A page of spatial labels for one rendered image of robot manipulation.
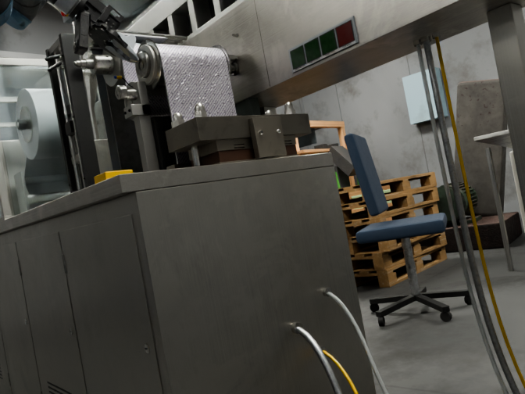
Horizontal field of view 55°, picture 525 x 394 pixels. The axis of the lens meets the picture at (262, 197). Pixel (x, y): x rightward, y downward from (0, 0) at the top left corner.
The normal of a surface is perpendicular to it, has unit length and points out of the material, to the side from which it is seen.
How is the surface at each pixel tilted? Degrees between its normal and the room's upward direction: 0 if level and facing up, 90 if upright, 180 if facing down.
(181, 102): 90
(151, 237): 90
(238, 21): 90
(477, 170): 90
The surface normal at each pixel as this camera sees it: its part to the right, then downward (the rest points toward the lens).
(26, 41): 0.72, -0.14
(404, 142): -0.67, 0.11
